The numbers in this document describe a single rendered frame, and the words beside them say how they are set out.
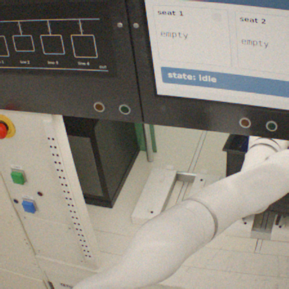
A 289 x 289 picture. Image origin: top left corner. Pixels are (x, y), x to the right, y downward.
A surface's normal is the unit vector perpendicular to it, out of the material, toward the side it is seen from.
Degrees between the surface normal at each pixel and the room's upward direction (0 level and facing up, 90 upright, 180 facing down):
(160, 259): 57
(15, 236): 90
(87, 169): 90
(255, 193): 49
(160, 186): 0
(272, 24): 90
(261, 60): 90
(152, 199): 0
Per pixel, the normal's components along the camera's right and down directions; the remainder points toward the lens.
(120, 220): -0.11, -0.77
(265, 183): 0.06, -0.07
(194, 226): 0.67, -0.37
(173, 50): -0.30, 0.63
